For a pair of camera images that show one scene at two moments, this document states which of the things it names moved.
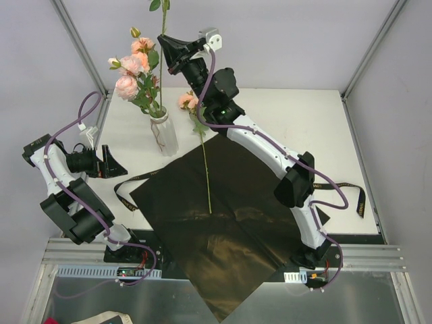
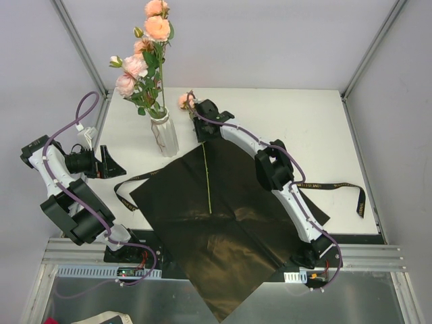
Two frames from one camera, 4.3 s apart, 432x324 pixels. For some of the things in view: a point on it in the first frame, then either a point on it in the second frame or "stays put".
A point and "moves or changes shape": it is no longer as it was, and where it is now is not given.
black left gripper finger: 111,167 stays put
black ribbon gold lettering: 131,204 stays put
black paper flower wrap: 214,213 stays put
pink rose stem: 164,5 moves or changes shape
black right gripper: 184,57 to 199,125
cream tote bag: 106,316 stays put
